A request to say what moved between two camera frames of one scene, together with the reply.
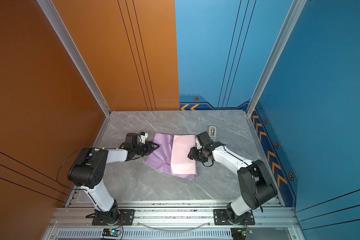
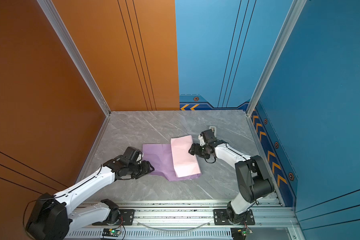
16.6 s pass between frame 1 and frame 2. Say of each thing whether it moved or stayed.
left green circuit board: stayed
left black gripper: moved
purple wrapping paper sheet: moved
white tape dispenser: stayed
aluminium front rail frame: stayed
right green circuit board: stayed
